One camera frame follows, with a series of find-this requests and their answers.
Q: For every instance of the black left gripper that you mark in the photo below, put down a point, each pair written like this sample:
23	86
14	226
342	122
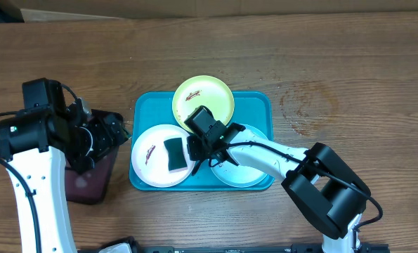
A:
109	135

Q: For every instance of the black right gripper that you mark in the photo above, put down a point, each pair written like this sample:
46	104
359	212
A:
197	155

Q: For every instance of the green pink sponge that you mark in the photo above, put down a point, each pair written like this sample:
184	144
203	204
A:
174	147

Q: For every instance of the white plate with stain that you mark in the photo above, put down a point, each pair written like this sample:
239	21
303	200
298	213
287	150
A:
149	157

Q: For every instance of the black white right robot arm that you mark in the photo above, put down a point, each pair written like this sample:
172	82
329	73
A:
329	194

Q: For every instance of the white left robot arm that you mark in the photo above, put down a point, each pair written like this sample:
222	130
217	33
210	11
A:
56	153

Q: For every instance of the black water tray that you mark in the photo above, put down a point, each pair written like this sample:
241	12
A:
90	187

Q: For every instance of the blue plastic tray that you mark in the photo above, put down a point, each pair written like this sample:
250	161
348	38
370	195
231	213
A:
252	109

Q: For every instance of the light blue plate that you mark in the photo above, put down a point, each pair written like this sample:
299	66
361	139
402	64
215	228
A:
238	176

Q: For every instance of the yellow plate with stain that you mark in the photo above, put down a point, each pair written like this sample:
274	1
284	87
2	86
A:
204	90

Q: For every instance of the brown cardboard back wall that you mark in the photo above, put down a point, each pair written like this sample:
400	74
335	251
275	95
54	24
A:
48	10

